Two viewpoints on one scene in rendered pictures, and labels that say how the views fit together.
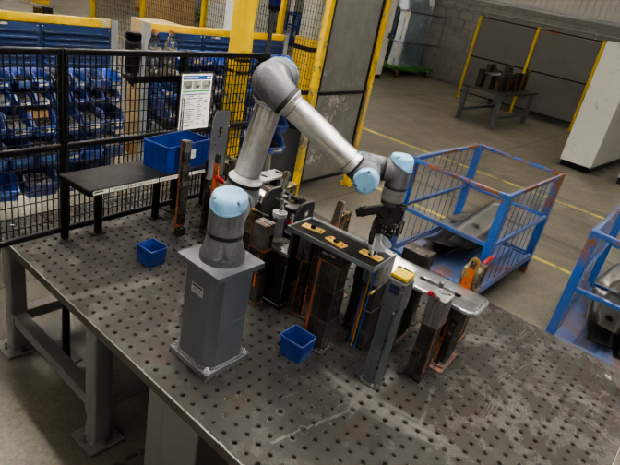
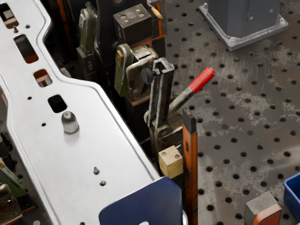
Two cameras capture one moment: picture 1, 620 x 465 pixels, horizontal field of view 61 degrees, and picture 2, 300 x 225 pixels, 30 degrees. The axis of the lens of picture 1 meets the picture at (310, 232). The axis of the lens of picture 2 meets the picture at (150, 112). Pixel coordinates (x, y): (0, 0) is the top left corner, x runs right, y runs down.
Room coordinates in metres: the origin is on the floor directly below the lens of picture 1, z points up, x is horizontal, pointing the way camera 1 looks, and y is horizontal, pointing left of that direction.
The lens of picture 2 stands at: (2.77, 0.75, 1.93)
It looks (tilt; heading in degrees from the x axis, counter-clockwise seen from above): 52 degrees down; 215
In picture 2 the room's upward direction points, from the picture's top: 6 degrees counter-clockwise
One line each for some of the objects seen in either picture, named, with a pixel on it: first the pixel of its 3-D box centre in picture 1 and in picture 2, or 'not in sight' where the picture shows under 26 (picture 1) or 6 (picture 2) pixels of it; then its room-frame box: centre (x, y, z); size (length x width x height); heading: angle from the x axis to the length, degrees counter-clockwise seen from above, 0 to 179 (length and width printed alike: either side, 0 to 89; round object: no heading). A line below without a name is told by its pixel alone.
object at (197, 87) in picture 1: (194, 101); not in sight; (2.72, 0.72, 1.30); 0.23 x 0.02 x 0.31; 148
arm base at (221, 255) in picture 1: (223, 244); not in sight; (1.52, 0.27, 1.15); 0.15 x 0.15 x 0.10
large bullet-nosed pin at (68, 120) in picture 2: not in sight; (69, 122); (2.28, 0.20, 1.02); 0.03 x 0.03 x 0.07
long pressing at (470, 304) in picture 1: (335, 235); (10, 28); (2.10, -0.11, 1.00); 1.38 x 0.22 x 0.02; 58
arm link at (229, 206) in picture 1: (228, 210); not in sight; (1.53, 0.27, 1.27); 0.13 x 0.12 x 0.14; 176
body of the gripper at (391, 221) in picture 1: (389, 217); not in sight; (1.62, -0.25, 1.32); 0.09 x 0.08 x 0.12; 58
